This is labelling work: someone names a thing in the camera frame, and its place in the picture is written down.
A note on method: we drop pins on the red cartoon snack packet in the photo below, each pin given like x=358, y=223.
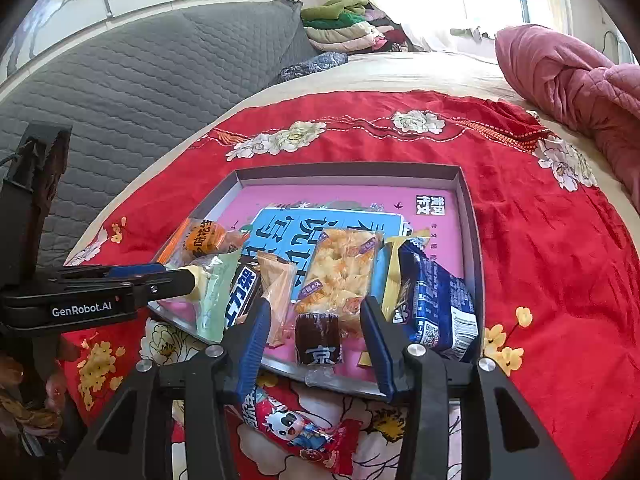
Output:
x=290, y=425

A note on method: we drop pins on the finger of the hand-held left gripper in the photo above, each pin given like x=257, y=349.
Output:
x=165, y=290
x=135, y=271

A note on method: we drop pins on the stack of folded clothes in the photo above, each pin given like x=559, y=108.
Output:
x=340, y=25

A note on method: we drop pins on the dark brown candy packet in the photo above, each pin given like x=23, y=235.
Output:
x=317, y=340

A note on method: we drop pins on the red floral blanket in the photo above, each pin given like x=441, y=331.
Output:
x=550, y=260

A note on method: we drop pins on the clear bag of yellow puffs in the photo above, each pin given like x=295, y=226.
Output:
x=335, y=270

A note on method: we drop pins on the dark chocolate bar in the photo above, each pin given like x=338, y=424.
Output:
x=245, y=295

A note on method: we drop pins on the clear orange pastry packet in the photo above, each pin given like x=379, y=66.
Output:
x=277, y=295

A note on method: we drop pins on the person's left hand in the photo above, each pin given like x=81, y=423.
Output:
x=55, y=385

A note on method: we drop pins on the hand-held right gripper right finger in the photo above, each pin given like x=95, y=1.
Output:
x=380, y=355

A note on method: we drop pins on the white curtain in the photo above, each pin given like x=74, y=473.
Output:
x=400, y=0

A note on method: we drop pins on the blue snack packet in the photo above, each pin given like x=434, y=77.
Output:
x=435, y=300

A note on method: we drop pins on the pink quilt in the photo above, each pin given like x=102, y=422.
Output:
x=565, y=80

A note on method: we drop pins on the orange peanut snack packet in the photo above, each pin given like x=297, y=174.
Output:
x=205, y=240

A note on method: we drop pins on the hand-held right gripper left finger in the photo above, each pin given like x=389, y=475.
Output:
x=255, y=355

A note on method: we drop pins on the gold snack packet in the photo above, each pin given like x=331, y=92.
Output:
x=392, y=280

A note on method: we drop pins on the grey quilted cover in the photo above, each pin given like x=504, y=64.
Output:
x=150, y=85

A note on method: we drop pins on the grey cardboard box pink bottom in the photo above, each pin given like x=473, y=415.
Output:
x=350, y=200

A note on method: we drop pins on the light green snack packet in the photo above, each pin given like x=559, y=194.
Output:
x=215, y=300

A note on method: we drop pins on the dark patterned cloth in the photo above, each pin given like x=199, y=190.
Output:
x=315, y=65

